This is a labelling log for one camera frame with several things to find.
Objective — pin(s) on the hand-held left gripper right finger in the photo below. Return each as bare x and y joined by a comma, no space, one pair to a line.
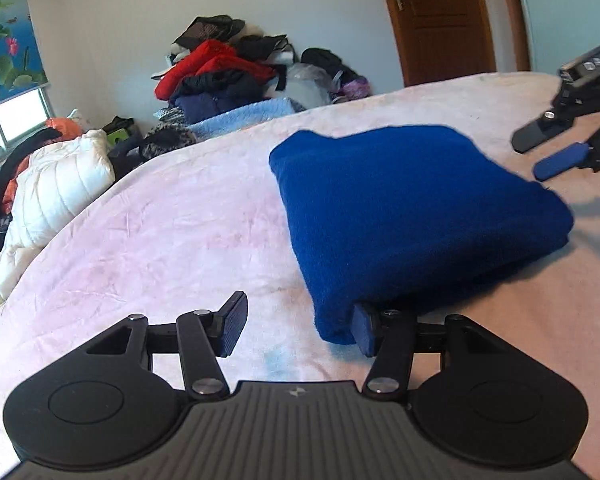
364,330

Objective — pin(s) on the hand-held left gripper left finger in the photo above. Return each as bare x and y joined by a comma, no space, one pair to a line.
232,322

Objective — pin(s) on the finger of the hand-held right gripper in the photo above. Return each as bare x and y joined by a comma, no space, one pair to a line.
560,160
535,135

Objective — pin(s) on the blue knit garment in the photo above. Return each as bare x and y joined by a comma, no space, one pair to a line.
405,210

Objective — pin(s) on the heap of dark clothes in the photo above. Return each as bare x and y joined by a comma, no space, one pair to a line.
210,30

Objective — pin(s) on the pink blanket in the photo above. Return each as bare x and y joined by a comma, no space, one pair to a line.
155,260

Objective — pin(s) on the wooden door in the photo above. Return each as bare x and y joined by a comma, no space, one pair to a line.
440,20

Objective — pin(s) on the purple cloth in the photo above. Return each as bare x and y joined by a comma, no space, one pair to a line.
355,87

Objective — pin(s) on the grey spotted cloth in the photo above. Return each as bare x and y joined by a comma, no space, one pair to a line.
167,142

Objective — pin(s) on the light blue fleece blanket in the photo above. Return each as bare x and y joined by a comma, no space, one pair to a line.
245,115

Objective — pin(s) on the navy garment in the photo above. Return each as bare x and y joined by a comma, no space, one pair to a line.
205,105

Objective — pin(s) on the green object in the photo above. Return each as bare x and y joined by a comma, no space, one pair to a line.
117,135

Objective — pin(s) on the black bag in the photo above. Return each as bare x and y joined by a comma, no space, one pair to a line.
325,60

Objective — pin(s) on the white puffer jacket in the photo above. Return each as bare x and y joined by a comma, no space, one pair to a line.
55,185

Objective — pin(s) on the clear plastic bag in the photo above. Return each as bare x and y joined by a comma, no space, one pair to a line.
305,85

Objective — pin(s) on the red garment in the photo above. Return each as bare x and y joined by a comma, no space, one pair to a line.
205,62

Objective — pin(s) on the window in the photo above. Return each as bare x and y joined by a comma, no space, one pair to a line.
15,125

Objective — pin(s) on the floral roller blind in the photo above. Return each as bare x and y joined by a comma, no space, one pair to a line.
5,50

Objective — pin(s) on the wooden door frame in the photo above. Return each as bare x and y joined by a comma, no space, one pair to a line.
512,15

